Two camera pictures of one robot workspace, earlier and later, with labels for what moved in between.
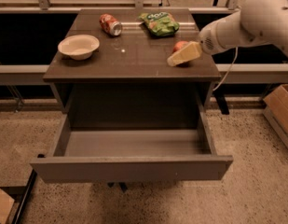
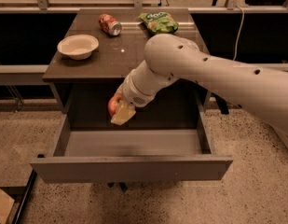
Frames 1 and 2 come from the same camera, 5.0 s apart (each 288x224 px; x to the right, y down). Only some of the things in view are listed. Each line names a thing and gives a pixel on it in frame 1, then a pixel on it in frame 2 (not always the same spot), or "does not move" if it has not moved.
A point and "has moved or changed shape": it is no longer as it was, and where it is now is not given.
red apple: (179, 45) has moved or changed shape
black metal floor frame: (20, 191) does not move
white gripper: (208, 43) -> (133, 94)
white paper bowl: (78, 47) does not move
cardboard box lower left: (3, 205) does not move
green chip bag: (160, 23) does not move
